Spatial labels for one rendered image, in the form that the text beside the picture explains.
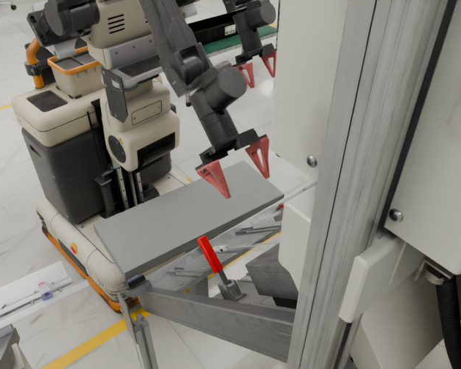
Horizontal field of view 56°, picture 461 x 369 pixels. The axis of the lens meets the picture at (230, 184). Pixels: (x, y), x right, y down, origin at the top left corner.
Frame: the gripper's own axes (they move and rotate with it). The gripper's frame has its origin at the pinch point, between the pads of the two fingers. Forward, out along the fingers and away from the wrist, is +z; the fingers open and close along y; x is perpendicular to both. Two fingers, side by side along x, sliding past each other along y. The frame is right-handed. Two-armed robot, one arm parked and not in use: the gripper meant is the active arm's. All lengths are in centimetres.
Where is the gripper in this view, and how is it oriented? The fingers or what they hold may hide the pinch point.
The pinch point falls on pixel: (246, 184)
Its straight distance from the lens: 83.0
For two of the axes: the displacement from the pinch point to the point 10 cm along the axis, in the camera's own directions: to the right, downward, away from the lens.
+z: 4.4, 9.0, 0.2
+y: 7.9, -4.0, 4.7
